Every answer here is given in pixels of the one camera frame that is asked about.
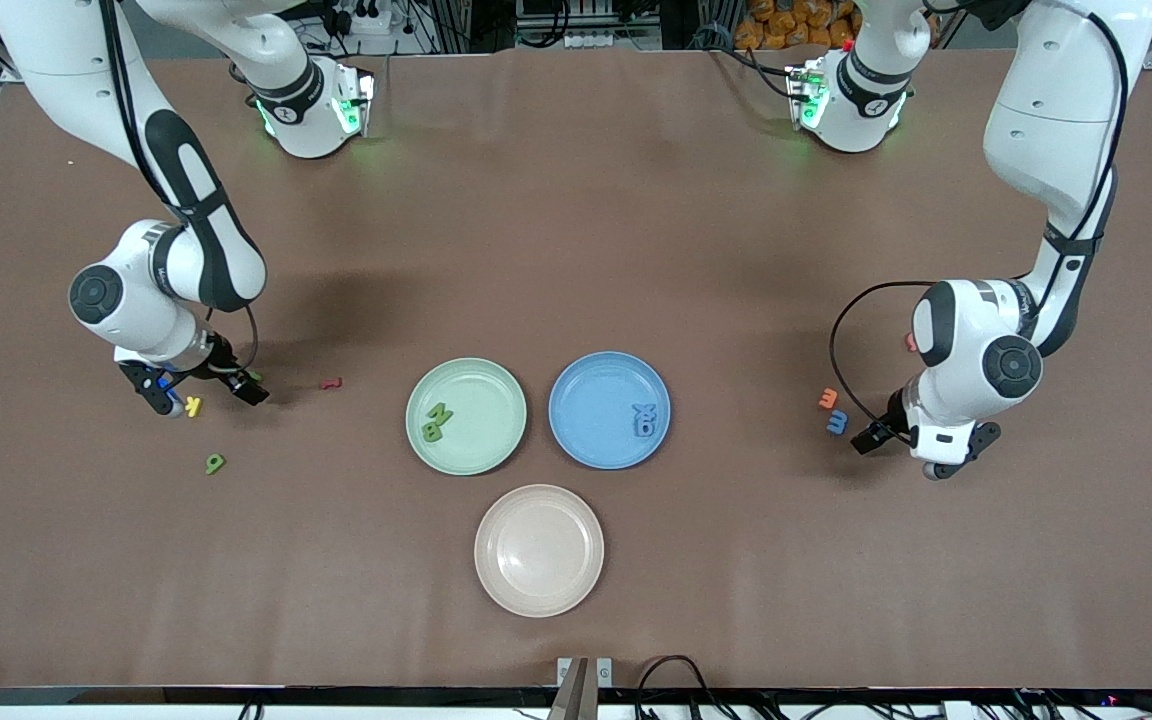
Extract light green plate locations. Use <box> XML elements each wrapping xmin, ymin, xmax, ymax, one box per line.
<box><xmin>405</xmin><ymin>357</ymin><xmax>528</xmax><ymax>477</ymax></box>

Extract blue plate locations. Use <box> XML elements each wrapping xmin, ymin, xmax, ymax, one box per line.
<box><xmin>548</xmin><ymin>351</ymin><xmax>672</xmax><ymax>471</ymax></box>

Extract beige plate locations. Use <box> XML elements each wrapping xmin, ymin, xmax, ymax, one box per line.
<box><xmin>474</xmin><ymin>484</ymin><xmax>605</xmax><ymax>619</ymax></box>

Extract brown table cover sheet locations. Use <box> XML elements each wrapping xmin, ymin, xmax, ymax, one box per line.
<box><xmin>0</xmin><ymin>48</ymin><xmax>1152</xmax><ymax>691</ymax></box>

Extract white power strip with plugs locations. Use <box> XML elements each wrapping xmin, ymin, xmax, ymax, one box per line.
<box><xmin>321</xmin><ymin>0</ymin><xmax>407</xmax><ymax>36</ymax></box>

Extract orange packets pile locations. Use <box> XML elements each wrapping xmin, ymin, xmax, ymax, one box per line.
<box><xmin>734</xmin><ymin>0</ymin><xmax>862</xmax><ymax>51</ymax></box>

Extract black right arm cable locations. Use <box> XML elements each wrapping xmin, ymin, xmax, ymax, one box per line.
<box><xmin>96</xmin><ymin>0</ymin><xmax>260</xmax><ymax>379</ymax></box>

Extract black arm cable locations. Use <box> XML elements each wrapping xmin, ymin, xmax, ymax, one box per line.
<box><xmin>96</xmin><ymin>0</ymin><xmax>260</xmax><ymax>379</ymax></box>
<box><xmin>829</xmin><ymin>0</ymin><xmax>1132</xmax><ymax>441</ymax></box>

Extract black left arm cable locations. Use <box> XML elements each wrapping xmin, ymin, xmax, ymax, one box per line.
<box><xmin>829</xmin><ymin>0</ymin><xmax>1132</xmax><ymax>441</ymax></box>

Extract black cable loop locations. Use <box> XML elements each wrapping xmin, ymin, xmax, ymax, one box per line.
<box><xmin>633</xmin><ymin>655</ymin><xmax>712</xmax><ymax>720</ymax></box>

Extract black floor cables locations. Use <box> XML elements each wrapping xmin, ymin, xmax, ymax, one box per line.
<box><xmin>1011</xmin><ymin>670</ymin><xmax>1152</xmax><ymax>720</ymax></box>

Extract grey metal camera mount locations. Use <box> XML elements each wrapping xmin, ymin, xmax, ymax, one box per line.
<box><xmin>548</xmin><ymin>655</ymin><xmax>615</xmax><ymax>720</ymax></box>

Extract black cable bundle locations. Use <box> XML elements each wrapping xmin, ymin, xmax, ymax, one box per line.
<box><xmin>514</xmin><ymin>0</ymin><xmax>572</xmax><ymax>49</ymax></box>

